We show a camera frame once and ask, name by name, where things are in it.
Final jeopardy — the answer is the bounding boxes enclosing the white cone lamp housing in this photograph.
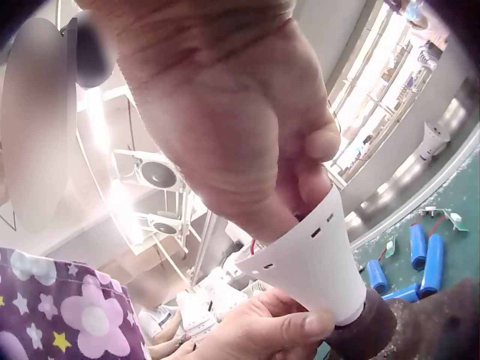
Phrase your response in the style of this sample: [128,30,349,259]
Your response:
[234,184,366,327]

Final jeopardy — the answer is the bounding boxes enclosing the person's body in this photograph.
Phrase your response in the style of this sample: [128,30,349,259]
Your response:
[0,247,150,360]

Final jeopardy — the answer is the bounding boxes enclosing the green circuit board white connector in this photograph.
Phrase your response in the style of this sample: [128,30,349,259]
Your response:
[417,207,470,232]

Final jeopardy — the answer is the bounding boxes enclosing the large white fan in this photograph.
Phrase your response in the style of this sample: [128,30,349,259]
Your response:
[112,149,185,192]

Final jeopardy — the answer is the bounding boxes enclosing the background storage shelf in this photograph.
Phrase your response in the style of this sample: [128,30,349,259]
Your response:
[329,0,452,181]

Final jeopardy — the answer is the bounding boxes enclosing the blue battery cell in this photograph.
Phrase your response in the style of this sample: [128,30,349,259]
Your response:
[419,234,444,297]
[382,282,421,303]
[365,260,389,295]
[409,224,429,270]

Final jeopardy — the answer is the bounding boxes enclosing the person's right hand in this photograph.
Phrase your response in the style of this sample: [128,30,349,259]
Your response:
[73,0,342,241]

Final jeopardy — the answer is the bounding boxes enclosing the person's right fingers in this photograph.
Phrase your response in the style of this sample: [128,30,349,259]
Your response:
[279,122,342,220]

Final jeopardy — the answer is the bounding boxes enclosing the green table mat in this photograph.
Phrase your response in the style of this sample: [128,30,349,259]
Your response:
[351,139,480,360]

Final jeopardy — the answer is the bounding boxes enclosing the grey conveyor belt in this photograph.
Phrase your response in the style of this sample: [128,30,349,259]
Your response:
[344,96,480,242]

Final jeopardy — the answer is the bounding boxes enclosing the pile of white lamp housings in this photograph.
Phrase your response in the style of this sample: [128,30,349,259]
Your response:
[175,268,265,342]

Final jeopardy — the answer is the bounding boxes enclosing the person's right thumb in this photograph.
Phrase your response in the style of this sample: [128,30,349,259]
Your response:
[187,165,300,241]

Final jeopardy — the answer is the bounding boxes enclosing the white standing lamp body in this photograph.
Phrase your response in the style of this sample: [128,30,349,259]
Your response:
[419,121,451,162]

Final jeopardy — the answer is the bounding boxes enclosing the person's left fingers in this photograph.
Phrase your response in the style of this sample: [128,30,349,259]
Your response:
[329,277,480,360]

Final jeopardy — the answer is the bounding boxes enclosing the small white fan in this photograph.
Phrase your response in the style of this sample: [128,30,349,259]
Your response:
[138,213,188,240]

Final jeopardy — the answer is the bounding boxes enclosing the person's left hand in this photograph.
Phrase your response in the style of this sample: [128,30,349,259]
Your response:
[191,277,480,360]

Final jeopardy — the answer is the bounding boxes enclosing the person's left thumb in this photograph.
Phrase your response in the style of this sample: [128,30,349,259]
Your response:
[283,309,337,341]

